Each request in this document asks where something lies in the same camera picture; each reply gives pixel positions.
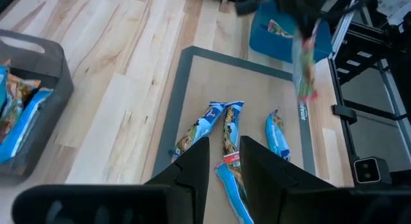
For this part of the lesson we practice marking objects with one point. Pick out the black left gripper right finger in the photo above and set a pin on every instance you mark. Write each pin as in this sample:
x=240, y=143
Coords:
x=263, y=185

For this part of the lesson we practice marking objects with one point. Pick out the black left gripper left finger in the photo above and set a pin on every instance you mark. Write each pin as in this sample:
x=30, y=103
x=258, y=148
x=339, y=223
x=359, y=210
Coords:
x=192, y=179

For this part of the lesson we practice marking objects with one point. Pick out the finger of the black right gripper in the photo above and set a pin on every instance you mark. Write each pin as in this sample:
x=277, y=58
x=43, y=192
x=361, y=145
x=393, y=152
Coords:
x=303, y=28
x=314, y=26

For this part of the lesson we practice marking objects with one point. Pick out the blue Chewy granola bar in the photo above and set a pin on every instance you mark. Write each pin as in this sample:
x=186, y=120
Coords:
x=16, y=92
x=232, y=121
x=276, y=137
x=200, y=127
x=22, y=124
x=3, y=79

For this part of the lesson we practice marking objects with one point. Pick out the blue plastic bin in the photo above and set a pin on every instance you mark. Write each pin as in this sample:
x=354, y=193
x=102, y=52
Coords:
x=273, y=47

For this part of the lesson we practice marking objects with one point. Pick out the white cloth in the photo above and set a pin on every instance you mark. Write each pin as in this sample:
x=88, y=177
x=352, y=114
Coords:
x=395, y=5

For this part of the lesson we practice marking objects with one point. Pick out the black table clamp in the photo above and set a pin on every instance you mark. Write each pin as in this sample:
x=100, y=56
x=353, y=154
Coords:
x=345, y=114

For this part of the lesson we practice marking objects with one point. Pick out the tan mat grey border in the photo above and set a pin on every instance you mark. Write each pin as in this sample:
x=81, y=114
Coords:
x=224, y=79

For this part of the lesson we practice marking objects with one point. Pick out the grey plastic bin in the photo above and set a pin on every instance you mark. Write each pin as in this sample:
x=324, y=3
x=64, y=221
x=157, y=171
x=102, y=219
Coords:
x=54, y=76

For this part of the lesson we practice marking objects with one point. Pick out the black metal rig frame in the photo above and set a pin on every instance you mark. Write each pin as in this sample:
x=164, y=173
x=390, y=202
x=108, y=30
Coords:
x=356, y=47

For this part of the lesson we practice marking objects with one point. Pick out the black white-rimmed camera box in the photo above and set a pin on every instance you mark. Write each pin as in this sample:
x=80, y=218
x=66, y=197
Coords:
x=367, y=170

